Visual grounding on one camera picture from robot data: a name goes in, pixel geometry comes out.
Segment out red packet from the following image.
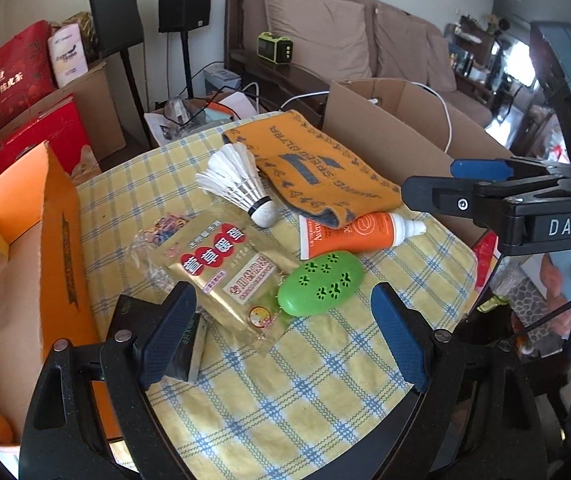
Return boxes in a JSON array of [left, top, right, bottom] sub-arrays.
[[472, 232, 499, 281]]

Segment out gold patterned bag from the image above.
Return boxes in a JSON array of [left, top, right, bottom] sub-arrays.
[[52, 11, 98, 61]]

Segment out small black box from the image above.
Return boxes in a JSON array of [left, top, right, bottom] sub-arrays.
[[165, 312, 210, 386]]

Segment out orange cardboard box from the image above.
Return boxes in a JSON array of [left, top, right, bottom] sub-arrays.
[[0, 141, 122, 447]]

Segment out pink tissue pack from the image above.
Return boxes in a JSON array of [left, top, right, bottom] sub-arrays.
[[48, 24, 89, 88]]

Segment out open brown cardboard box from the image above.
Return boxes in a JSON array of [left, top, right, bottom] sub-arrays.
[[321, 79, 516, 246]]

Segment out large beige sofa cushion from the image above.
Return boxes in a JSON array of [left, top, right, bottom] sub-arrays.
[[262, 0, 373, 79]]

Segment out open box of clutter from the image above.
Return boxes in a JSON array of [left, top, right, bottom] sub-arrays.
[[144, 91, 266, 147]]

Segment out black speaker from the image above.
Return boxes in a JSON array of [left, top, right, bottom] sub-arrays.
[[158, 0, 212, 34], [88, 0, 144, 58]]

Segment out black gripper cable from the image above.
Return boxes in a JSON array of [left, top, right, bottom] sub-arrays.
[[513, 292, 571, 336]]

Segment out white grey device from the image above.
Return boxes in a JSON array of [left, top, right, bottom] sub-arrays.
[[204, 67, 242, 96]]

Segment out green oval plastic case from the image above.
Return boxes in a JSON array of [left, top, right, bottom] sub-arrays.
[[278, 251, 365, 318]]

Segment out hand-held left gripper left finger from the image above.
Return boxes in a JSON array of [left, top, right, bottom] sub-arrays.
[[19, 281, 211, 480]]

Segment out white feather shuttlecock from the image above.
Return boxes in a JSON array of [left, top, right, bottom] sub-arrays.
[[195, 143, 279, 229]]

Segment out black speaker stand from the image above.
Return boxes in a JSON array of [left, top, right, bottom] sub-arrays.
[[180, 32, 195, 100], [119, 49, 149, 147]]

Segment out red gift boxes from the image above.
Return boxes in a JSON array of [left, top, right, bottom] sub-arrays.
[[0, 94, 102, 186]]

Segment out yellow checkered cloth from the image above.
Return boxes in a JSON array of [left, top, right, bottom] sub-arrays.
[[76, 115, 481, 480]]

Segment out white charging cable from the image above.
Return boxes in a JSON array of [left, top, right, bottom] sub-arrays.
[[285, 82, 453, 153]]

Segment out orange sunscreen tube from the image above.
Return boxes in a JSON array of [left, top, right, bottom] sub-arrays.
[[299, 212, 427, 261]]

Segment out large brown cardboard carton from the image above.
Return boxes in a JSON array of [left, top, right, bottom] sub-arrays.
[[0, 60, 127, 161]]

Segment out dark wooden shelf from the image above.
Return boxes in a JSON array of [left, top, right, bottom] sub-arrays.
[[448, 15, 531, 111]]

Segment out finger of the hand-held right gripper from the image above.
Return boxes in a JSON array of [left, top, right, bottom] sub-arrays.
[[450, 158, 571, 183], [400, 175, 507, 222]]

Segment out gold foil packet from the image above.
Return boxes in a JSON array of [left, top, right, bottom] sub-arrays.
[[138, 207, 300, 356]]

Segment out red gift bag gold print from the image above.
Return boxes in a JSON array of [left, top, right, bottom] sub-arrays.
[[0, 20, 58, 136]]

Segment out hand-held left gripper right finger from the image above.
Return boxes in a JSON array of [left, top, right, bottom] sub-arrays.
[[370, 282, 571, 480]]

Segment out brown sofa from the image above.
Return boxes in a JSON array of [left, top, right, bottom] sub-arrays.
[[225, 0, 496, 128]]

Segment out orange printed towel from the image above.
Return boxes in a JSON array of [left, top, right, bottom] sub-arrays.
[[222, 110, 404, 226]]

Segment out green portable radio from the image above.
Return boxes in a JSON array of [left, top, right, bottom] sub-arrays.
[[256, 31, 295, 66]]

